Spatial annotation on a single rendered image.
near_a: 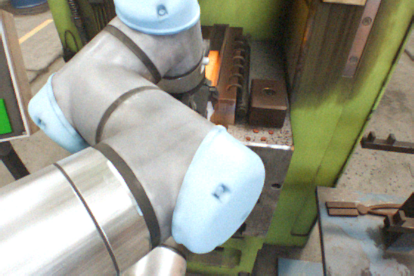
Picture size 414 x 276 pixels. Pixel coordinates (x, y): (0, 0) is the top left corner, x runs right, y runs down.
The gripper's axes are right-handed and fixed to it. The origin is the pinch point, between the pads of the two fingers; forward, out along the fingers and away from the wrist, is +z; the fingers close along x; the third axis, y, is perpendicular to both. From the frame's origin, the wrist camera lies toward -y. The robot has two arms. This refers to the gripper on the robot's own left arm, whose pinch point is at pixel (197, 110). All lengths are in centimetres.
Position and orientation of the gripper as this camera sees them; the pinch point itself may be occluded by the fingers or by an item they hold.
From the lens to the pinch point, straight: 57.7
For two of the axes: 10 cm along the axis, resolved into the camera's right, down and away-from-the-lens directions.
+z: 0.7, 3.4, 9.4
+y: -1.2, 9.4, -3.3
